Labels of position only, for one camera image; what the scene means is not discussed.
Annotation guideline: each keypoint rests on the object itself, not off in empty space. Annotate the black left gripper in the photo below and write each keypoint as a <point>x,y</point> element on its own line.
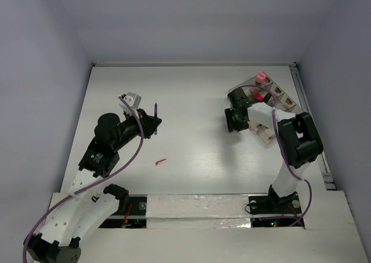
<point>151,123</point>

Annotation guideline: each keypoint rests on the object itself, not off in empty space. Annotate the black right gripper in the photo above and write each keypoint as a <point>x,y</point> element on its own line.
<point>229,113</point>

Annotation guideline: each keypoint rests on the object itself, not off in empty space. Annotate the pink cap black highlighter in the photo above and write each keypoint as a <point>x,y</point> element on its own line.
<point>258,96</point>

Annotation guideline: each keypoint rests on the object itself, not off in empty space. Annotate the orange cap black highlighter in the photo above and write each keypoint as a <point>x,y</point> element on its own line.
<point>267,97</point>

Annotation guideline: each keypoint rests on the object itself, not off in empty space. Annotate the pink cap sticker bottle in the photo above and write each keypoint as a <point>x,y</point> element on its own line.
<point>260,79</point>

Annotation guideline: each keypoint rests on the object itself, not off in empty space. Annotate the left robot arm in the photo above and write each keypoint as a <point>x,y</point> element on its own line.
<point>89,202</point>

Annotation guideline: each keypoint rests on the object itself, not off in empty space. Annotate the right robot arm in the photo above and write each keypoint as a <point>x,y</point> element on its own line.
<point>295,131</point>

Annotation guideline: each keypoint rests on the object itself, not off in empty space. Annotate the clear acrylic organizer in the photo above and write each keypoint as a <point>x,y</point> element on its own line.
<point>279,98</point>

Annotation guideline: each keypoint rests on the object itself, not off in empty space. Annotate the white foam front board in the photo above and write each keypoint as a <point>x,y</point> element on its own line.
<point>216,228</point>

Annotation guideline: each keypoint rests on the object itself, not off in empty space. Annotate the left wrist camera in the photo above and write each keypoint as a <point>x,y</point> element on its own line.
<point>129,102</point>

